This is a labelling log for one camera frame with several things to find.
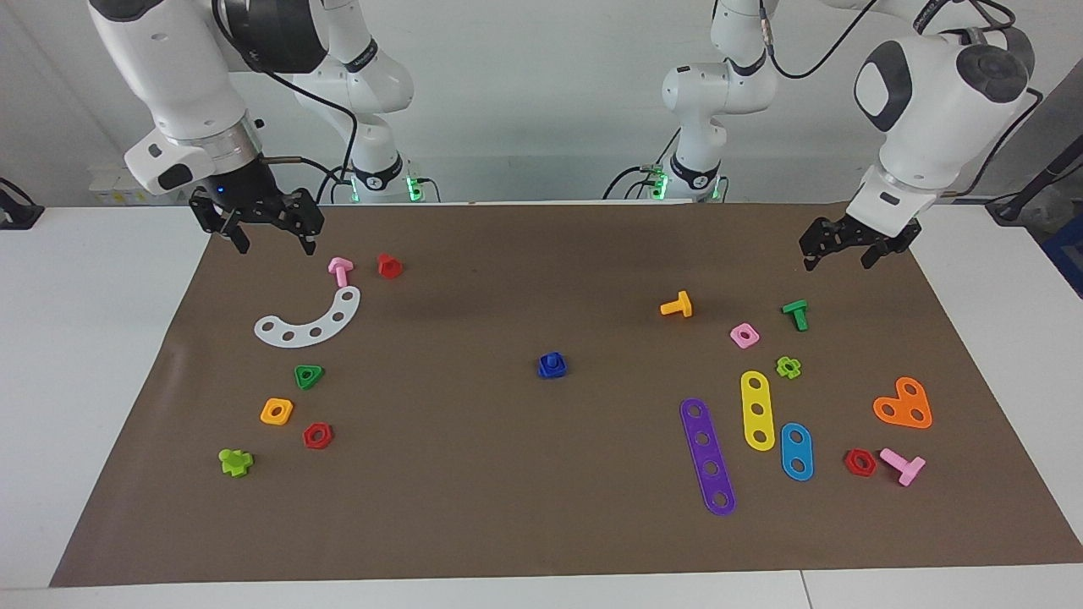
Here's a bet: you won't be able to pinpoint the black device on table edge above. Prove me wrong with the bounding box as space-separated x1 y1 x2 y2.
0 178 45 231

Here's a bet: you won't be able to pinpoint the white curved perforated strip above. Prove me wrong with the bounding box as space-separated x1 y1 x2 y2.
254 286 362 348

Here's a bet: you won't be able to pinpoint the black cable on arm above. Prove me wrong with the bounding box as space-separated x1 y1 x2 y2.
757 0 889 81
212 0 360 174

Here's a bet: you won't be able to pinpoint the black cable at arm base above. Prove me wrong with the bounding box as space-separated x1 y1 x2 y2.
603 127 680 200

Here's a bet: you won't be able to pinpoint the brown table mat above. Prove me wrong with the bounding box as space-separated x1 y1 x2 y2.
49 201 1083 588

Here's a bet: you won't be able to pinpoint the blue two-hole strip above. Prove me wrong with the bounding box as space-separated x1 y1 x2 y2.
780 422 815 482

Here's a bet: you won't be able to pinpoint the black stand with cables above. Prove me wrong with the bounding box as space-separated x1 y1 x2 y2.
986 135 1083 222

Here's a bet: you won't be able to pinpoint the purple four-hole strip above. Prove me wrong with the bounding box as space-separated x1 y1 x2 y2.
679 398 737 517

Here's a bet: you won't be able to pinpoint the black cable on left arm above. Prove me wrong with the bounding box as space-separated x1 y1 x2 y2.
757 0 889 81

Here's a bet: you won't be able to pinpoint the blue crate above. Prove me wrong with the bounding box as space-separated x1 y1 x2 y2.
1042 216 1083 299

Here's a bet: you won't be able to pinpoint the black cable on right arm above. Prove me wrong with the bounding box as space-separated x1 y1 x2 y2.
212 0 360 174

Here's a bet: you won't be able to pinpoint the yellow three-hole strip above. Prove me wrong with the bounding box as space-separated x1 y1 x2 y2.
740 370 777 453

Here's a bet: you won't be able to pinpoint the white background boxes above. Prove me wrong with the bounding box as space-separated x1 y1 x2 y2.
89 163 185 206

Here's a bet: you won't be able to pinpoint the orange heart-shaped plate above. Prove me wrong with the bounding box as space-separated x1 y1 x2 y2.
872 376 933 430

